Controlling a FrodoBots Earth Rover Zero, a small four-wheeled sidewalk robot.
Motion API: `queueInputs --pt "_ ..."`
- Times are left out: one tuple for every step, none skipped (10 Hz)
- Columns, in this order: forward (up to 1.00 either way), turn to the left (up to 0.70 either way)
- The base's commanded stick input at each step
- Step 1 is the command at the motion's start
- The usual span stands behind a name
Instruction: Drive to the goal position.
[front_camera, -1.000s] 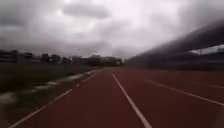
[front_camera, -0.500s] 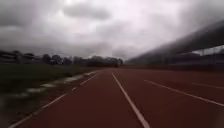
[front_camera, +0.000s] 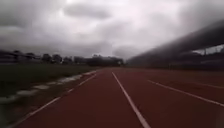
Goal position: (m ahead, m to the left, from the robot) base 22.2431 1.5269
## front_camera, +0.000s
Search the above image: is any red running track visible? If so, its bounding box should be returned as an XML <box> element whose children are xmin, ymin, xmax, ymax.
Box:
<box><xmin>6</xmin><ymin>67</ymin><xmax>224</xmax><ymax>128</ymax></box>

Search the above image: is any row of trees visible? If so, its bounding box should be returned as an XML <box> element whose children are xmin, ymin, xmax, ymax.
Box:
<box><xmin>0</xmin><ymin>49</ymin><xmax>125</xmax><ymax>67</ymax></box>

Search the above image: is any grandstand building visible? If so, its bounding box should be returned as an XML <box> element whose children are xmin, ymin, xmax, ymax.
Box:
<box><xmin>126</xmin><ymin>20</ymin><xmax>224</xmax><ymax>70</ymax></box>

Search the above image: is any pale stone kerb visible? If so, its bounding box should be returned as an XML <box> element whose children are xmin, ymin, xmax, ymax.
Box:
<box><xmin>0</xmin><ymin>69</ymin><xmax>101</xmax><ymax>105</ymax></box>

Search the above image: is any green grass field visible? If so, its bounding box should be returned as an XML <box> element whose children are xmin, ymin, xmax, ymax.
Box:
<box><xmin>0</xmin><ymin>63</ymin><xmax>101</xmax><ymax>98</ymax></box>

